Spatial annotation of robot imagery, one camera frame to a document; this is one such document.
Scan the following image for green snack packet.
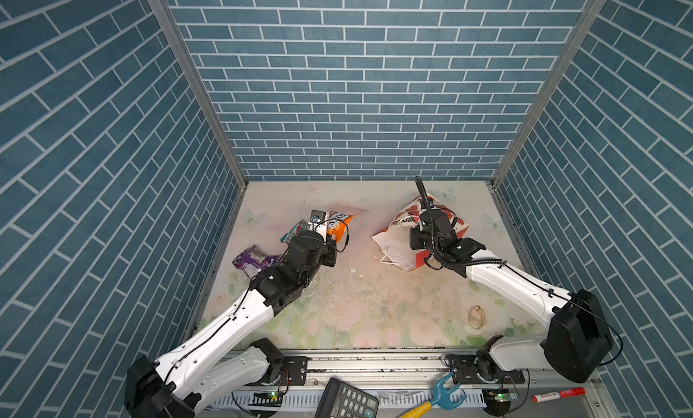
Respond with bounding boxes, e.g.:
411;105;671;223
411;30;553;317
280;219;309;244

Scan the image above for orange snack packet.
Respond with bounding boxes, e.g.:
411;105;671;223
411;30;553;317
327;210;355;242

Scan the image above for red white paper bag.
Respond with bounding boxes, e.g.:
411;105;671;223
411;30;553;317
372;195;471;272

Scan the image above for purple snack packet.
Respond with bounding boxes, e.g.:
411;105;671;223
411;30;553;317
233;245;280;279

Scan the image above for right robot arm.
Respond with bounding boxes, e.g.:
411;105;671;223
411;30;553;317
410;205;615;383

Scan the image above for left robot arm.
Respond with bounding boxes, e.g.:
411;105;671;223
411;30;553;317
124;230;337;417

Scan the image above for beige shell sticker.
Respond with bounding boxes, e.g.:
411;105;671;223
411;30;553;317
467;305;485;330

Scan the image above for black calculator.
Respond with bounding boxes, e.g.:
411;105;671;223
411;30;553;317
314;378;379;418

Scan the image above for blue yellow clamp tool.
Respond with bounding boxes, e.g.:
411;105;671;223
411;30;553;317
401;372;467;418

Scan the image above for red marker pen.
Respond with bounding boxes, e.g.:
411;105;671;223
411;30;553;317
532;387;586;403

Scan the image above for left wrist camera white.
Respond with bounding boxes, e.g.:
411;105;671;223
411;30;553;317
309;210;328;240

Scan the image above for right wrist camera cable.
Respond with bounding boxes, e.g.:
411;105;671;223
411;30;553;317
413;175;437;224

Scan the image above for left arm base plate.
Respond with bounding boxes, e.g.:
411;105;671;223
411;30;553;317
237;355;310;387

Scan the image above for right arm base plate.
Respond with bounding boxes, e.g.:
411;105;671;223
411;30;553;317
443;354;526;386

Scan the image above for aluminium front rail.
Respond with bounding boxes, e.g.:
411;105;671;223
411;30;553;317
196;349;617;417

